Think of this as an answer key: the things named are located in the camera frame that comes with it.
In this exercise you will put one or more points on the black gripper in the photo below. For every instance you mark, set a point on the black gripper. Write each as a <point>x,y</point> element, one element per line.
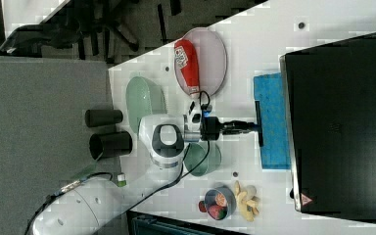
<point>211,128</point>

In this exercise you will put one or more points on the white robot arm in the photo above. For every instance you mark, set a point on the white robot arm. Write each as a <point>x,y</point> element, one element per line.
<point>89,203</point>

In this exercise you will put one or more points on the black silver toaster oven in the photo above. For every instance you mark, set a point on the black silver toaster oven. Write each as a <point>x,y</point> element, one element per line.
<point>330,107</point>

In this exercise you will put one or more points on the green metal mug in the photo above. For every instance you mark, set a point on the green metal mug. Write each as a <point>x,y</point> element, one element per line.
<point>202,158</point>

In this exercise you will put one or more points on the grey oval plate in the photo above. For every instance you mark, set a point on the grey oval plate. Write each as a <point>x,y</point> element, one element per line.
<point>212,60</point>

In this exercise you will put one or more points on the orange slice toy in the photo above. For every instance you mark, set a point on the orange slice toy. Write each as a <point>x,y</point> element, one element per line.
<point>221,200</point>

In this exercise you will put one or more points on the small blue bowl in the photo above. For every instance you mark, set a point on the small blue bowl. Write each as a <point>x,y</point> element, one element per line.
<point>228,194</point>

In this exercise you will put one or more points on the peeled banana toy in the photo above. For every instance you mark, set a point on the peeled banana toy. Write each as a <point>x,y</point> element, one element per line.
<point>247,201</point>

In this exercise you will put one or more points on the red strawberry toy on table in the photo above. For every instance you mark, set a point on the red strawberry toy on table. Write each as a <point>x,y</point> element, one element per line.
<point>202,207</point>

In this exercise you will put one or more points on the red ketchup bottle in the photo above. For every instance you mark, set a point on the red ketchup bottle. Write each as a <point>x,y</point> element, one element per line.
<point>187,62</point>

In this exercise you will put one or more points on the red strawberry toy in bowl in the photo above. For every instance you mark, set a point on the red strawberry toy in bowl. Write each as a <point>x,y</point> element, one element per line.
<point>217,212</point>

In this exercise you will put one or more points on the green perforated colander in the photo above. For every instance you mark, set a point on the green perforated colander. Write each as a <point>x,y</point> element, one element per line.
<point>143,98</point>

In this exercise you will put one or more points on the large black cup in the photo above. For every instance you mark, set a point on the large black cup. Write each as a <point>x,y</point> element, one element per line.
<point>109,145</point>

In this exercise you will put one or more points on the small black cup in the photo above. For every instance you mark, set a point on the small black cup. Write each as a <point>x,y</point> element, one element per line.
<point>95,118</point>

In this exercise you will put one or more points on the black office chair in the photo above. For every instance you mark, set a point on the black office chair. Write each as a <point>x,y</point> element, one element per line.
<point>71,23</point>

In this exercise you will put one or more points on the blue metal frame rail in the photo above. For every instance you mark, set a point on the blue metal frame rail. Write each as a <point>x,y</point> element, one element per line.
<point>146,224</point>

